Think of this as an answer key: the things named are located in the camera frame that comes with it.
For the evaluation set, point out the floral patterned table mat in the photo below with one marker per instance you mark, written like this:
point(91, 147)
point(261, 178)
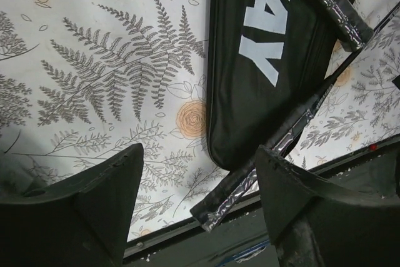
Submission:
point(83, 79)

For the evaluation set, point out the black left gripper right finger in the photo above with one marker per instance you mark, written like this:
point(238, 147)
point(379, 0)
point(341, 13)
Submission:
point(314, 221)

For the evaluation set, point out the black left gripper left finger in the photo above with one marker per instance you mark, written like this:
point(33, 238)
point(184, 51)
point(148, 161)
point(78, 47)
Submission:
point(83, 220)

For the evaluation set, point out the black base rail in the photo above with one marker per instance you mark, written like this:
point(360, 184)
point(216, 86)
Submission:
point(242, 238)

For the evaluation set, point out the black Crossway racket cover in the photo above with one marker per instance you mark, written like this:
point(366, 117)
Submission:
point(264, 57)

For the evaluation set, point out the black badminton racket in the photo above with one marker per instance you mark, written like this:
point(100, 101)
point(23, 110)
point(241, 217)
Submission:
point(355, 33)
point(215, 206)

